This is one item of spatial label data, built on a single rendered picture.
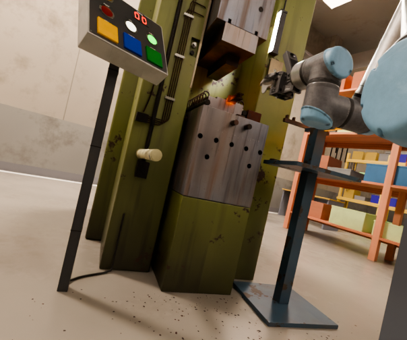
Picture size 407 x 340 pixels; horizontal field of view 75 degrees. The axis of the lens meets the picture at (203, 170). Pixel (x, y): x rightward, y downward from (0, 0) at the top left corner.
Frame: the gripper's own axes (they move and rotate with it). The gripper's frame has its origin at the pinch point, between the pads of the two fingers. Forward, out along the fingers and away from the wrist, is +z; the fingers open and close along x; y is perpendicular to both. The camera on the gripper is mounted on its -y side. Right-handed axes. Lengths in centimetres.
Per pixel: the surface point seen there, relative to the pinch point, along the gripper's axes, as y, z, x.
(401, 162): -92, 347, 617
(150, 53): -1.1, 15.8, -45.8
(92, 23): 0, 6, -67
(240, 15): -43, 33, -5
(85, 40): 6, 7, -68
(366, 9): -390, 351, 401
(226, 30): -32.2, 32.9, -11.3
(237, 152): 26.7, 27.0, 7.3
